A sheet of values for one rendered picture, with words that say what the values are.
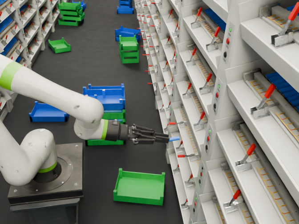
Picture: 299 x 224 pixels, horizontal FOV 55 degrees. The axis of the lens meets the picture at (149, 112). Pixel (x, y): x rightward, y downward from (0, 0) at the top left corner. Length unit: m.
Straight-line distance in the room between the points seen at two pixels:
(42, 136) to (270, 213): 0.99
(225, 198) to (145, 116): 1.58
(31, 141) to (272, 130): 1.01
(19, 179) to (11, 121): 1.37
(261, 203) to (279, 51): 0.38
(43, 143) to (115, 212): 0.66
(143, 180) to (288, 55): 1.46
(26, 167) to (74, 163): 0.36
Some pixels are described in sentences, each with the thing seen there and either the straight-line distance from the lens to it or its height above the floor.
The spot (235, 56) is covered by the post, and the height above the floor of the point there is 1.12.
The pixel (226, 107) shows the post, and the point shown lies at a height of 0.94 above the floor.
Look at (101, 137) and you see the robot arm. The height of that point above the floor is 0.64.
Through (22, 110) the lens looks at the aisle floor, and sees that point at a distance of 2.74.
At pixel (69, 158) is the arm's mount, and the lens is 1.61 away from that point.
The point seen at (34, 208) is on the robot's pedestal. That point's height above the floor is 0.27.
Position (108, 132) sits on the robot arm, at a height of 0.66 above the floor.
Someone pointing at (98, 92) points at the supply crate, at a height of 0.35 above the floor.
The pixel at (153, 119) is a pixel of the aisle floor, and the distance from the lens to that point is 2.46.
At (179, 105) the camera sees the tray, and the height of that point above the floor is 0.50.
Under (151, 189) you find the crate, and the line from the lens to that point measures 1.89.
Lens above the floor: 1.43
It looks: 34 degrees down
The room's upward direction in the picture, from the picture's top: 3 degrees clockwise
